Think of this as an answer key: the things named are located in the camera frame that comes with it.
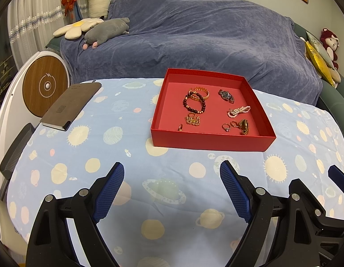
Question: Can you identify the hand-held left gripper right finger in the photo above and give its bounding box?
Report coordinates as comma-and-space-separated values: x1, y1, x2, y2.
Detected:
220, 160, 320, 267

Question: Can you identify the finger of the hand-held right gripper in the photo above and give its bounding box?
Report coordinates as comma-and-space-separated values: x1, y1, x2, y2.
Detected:
328, 165, 344, 198
289, 179, 344, 238

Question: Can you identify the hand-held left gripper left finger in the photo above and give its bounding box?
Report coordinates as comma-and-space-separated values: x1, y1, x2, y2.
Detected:
27, 161, 125, 267

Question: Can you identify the red cardboard box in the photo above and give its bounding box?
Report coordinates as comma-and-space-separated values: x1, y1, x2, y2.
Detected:
150, 67, 277, 152

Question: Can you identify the white pearl bracelet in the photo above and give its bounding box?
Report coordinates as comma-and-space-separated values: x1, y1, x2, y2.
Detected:
227, 106, 251, 118

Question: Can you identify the gold chain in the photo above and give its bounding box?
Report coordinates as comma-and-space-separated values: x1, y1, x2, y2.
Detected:
184, 114, 201, 126

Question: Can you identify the black bead bracelet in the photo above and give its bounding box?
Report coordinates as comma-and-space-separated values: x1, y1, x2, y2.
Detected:
183, 96, 207, 114

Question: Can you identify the planet print tablecloth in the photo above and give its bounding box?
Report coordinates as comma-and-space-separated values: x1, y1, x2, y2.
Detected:
5, 77, 344, 267

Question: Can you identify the ornate gold brooch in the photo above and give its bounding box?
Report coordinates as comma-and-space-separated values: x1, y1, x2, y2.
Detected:
235, 119, 251, 136

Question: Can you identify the green sofa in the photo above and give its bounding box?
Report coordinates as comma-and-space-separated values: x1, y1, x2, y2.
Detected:
293, 22, 344, 112

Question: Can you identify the brown notebook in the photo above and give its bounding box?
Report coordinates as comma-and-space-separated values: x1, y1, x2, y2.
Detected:
40, 82, 103, 132

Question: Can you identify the cream plush toy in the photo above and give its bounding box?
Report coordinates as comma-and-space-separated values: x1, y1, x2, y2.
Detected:
329, 68, 342, 89

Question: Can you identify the dark metal wristwatch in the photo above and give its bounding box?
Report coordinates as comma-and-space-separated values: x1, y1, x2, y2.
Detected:
219, 89, 235, 102

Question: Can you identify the gold pillow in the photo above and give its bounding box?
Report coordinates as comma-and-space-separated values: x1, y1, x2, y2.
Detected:
304, 41, 336, 88

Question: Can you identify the white round wood-faced device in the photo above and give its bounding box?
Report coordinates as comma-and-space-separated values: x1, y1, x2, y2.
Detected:
0, 51, 71, 192

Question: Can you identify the silver pillow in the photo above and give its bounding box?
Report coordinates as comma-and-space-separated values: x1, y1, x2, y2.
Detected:
305, 30, 335, 69

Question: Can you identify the red monkey plush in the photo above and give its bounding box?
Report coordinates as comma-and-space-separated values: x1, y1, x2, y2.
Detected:
320, 28, 340, 70

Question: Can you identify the grey plush toy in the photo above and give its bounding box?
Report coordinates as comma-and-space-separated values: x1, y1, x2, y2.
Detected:
82, 17, 131, 51

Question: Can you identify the blue sofa blanket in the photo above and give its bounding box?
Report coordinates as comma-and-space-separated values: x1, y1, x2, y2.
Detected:
59, 0, 324, 107

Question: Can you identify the flower shaped cushion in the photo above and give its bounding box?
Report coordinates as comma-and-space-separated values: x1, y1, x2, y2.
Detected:
53, 17, 105, 40

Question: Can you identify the blue curtain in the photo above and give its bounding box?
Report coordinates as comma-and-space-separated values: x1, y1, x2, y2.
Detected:
54, 0, 89, 23

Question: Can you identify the white sheer curtain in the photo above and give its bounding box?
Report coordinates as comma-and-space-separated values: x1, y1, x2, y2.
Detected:
6, 0, 78, 70

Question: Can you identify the red curtain bow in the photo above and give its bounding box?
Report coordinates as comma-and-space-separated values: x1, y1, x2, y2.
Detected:
61, 0, 78, 17

